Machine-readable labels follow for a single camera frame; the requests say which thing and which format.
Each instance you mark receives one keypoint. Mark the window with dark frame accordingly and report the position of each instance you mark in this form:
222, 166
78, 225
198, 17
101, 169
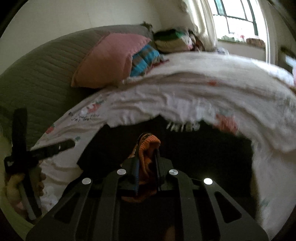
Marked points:
238, 20

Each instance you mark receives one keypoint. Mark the blue grey striped blanket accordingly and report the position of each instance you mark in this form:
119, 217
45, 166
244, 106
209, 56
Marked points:
143, 61

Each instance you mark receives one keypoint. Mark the pink pillow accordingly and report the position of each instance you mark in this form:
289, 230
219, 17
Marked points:
109, 61

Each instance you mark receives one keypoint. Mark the stack of folded clothes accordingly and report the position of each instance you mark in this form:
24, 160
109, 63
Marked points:
177, 40

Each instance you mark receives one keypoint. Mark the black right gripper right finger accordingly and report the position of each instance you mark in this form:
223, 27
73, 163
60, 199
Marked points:
166, 174

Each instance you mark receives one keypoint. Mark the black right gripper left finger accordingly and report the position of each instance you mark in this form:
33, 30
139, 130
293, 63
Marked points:
129, 174

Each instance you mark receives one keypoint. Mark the grey quilted headboard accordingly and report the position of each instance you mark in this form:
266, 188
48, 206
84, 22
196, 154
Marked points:
40, 81

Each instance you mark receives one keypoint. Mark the person's left hand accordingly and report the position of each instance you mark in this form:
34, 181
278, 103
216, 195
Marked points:
13, 190

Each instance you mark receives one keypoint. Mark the white printed bed sheet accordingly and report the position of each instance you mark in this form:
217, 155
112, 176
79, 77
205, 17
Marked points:
254, 98

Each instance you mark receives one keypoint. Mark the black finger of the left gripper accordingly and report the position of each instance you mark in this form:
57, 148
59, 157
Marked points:
50, 150

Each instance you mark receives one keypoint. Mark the cream window curtain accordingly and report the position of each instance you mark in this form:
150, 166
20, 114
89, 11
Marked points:
202, 20

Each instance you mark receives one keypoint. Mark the orange knitted small garment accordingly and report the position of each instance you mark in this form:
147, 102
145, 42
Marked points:
146, 144

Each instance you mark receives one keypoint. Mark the clothes pile on windowsill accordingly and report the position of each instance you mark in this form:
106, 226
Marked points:
255, 42

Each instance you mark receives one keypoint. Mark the black garment with white lettering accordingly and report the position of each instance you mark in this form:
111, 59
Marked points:
201, 153

